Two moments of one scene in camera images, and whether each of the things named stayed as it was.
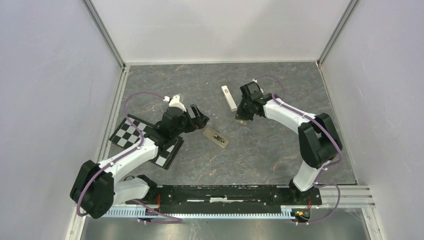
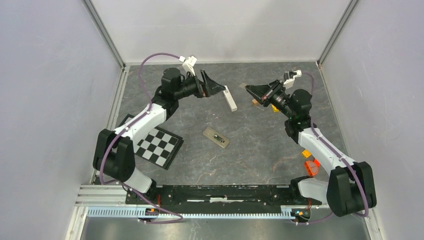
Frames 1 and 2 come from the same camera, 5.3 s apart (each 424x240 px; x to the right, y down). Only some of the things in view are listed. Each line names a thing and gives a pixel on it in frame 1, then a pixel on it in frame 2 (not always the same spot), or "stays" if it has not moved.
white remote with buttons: [216, 137] stays
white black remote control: [229, 98] stays
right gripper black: [241, 115] → [267, 91]
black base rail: [192, 199] stays
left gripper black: [198, 122] → [207, 88]
